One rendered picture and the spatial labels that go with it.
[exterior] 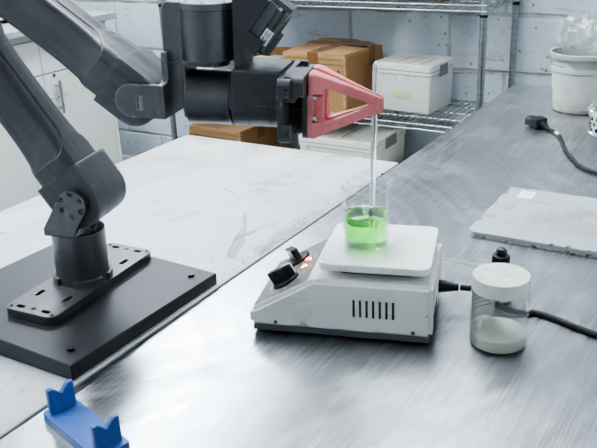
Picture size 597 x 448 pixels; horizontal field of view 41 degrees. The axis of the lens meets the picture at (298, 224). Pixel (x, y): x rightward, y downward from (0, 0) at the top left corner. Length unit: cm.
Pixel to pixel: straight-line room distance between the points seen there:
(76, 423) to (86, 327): 17
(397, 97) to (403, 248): 230
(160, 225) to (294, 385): 48
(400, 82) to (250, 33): 234
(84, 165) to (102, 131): 300
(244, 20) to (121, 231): 50
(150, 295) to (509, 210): 54
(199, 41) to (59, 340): 35
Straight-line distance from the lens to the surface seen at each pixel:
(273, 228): 118
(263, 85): 81
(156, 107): 85
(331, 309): 87
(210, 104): 84
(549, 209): 123
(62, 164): 93
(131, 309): 95
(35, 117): 94
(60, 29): 90
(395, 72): 314
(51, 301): 96
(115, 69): 87
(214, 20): 83
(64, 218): 94
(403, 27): 344
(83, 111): 384
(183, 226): 121
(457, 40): 336
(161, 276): 102
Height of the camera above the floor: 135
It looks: 22 degrees down
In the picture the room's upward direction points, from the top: 3 degrees counter-clockwise
